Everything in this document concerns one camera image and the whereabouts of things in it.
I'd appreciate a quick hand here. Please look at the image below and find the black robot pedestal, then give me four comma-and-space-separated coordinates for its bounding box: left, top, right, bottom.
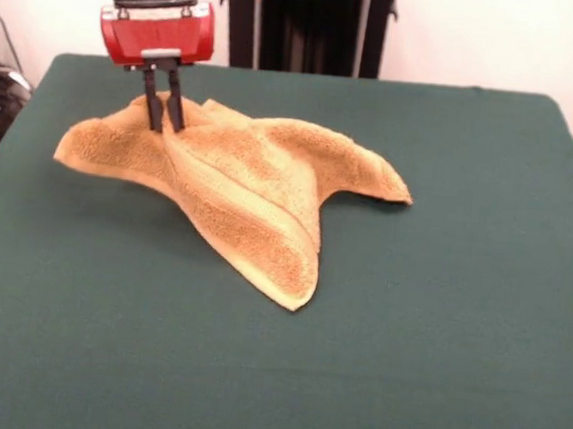
213, 0, 402, 83

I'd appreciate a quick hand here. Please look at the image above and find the orange terry towel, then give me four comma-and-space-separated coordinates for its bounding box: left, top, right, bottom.
41, 81, 422, 322

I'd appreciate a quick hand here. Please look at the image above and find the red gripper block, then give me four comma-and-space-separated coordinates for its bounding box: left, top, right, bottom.
90, 0, 220, 137

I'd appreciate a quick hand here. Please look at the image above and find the dark green table cloth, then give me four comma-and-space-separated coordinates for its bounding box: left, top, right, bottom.
0, 45, 573, 429

